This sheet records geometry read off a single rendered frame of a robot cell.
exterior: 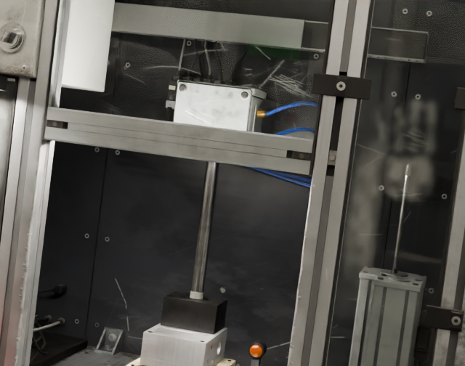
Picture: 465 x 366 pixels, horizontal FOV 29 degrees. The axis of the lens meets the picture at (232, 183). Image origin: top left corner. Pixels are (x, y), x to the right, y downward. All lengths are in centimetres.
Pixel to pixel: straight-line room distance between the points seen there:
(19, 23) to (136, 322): 65
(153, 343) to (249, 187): 39
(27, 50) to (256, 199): 53
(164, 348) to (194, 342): 5
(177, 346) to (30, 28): 49
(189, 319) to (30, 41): 47
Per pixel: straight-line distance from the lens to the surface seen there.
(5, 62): 128
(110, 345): 171
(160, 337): 134
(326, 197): 114
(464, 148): 113
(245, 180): 160
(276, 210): 159
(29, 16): 127
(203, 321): 138
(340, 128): 114
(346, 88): 114
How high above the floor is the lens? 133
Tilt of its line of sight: 3 degrees down
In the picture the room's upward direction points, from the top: 7 degrees clockwise
